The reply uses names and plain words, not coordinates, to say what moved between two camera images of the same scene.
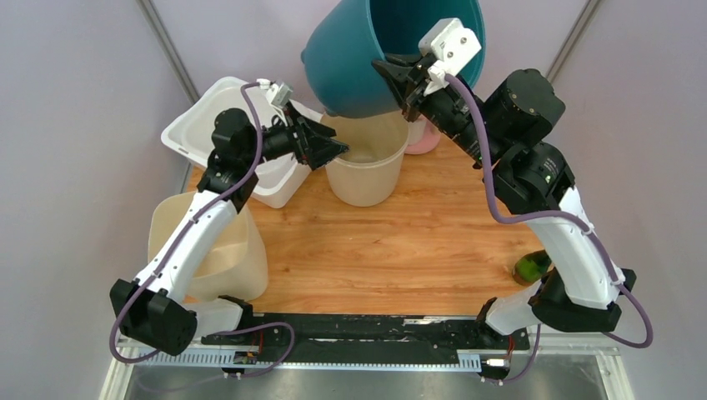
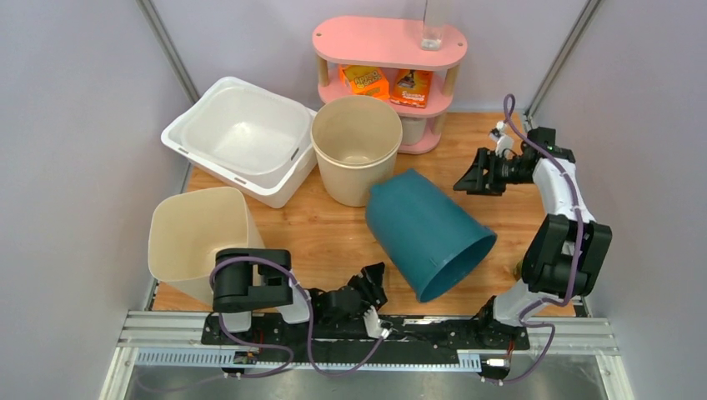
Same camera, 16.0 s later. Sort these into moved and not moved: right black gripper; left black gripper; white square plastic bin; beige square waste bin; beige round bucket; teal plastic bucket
Moved: right black gripper; teal plastic bucket; left black gripper
Not moved: beige round bucket; beige square waste bin; white square plastic bin
